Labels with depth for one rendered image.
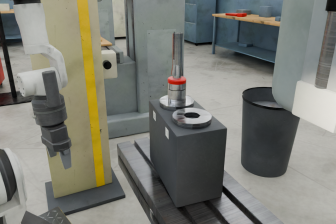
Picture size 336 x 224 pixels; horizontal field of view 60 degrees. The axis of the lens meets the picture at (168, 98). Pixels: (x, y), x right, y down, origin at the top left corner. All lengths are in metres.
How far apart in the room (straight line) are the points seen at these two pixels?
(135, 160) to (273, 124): 1.56
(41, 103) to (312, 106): 0.73
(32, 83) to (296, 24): 0.69
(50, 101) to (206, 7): 6.98
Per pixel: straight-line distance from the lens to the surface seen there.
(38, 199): 2.42
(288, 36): 0.31
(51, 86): 0.83
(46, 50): 0.85
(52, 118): 0.88
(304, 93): 0.25
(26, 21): 0.85
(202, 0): 7.58
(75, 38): 1.90
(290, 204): 2.36
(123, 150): 0.93
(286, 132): 2.37
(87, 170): 2.25
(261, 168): 2.51
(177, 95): 0.72
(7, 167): 0.79
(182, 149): 0.63
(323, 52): 0.24
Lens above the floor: 1.44
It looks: 21 degrees down
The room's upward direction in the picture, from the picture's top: straight up
